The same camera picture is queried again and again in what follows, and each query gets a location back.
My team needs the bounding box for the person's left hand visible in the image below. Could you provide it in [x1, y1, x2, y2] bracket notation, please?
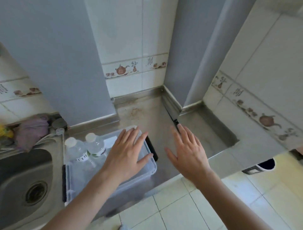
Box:
[102, 126, 155, 188]

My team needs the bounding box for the person's right hand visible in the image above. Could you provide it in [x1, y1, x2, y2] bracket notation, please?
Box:
[164, 123, 212, 188]

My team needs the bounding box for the person's left forearm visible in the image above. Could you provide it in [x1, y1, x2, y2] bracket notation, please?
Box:
[39, 166, 125, 230]

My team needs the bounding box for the person's right forearm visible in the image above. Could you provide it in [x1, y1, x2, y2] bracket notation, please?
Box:
[189, 169, 273, 230]

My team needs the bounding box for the clear bottle with green label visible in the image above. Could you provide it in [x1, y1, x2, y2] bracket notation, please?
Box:
[85, 133, 108, 158]

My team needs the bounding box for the clear plastic storage box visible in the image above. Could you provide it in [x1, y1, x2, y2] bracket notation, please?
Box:
[62, 126, 158, 207]

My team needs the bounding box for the clear bottle with striped label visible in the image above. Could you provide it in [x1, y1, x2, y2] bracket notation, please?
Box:
[64, 137, 90, 167]

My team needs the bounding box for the black and white bin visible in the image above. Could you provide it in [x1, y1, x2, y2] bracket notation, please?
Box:
[241, 159, 276, 175]

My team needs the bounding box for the grey round lid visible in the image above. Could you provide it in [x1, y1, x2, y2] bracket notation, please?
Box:
[52, 118, 68, 130]

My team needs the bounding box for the purple cloth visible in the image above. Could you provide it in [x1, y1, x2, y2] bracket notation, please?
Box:
[14, 115, 51, 152]

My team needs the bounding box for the round sink drain strainer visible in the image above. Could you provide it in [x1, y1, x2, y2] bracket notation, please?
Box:
[25, 181, 49, 206]

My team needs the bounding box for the stainless steel sink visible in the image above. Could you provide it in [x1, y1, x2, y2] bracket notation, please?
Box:
[0, 134, 65, 230]

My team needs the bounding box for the yellow packet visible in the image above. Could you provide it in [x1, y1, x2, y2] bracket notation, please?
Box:
[0, 124, 15, 139]

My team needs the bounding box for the black handled knife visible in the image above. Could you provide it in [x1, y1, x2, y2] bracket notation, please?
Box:
[165, 106, 182, 133]

